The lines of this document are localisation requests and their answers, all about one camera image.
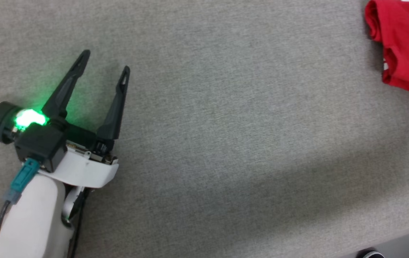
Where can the black round object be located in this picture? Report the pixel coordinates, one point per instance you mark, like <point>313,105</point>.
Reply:
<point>369,254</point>

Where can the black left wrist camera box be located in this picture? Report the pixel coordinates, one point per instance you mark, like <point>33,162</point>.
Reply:
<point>41,145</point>

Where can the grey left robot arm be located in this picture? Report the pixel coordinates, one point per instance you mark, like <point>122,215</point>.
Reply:
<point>28,222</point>

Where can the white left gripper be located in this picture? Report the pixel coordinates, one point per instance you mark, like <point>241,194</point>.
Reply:
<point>86,168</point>

